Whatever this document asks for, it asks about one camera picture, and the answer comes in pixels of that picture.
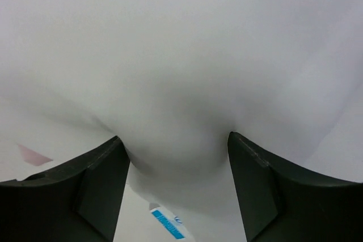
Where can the white pillow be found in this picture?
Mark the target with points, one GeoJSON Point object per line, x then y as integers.
{"type": "Point", "coordinates": [172, 79]}

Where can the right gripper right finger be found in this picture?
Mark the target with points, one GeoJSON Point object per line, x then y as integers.
{"type": "Point", "coordinates": [282, 201]}

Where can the pink and blue Frozen pillowcase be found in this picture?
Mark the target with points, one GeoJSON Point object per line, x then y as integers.
{"type": "Point", "coordinates": [32, 157]}

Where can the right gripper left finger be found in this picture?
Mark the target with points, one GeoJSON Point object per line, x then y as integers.
{"type": "Point", "coordinates": [79, 200]}

